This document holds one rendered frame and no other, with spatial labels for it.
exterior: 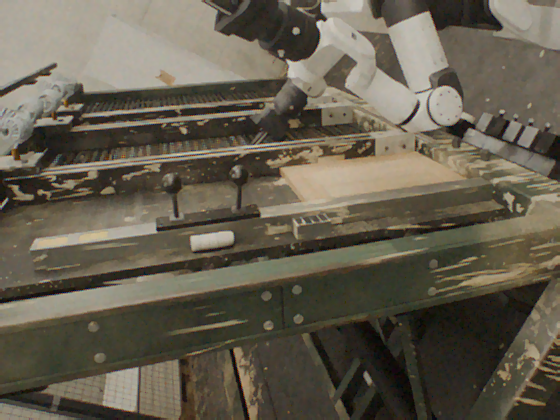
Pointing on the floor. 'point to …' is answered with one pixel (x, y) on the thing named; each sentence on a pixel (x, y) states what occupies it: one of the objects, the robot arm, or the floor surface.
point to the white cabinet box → (147, 59)
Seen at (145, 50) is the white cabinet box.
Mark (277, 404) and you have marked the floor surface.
